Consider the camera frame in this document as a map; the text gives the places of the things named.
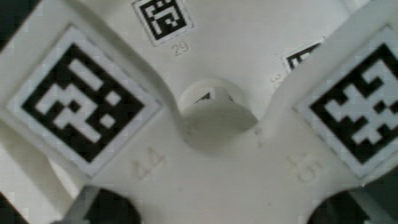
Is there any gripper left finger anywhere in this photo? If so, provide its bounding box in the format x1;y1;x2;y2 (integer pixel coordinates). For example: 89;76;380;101
55;185;142;224

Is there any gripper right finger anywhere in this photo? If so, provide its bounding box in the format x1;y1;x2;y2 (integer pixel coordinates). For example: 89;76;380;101
304;186;398;224

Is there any white round table top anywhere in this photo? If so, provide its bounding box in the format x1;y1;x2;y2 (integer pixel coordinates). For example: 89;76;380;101
0;0;398;224

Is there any white cylindrical table leg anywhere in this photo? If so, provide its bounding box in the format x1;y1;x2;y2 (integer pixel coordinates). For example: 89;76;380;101
178;79;258;148

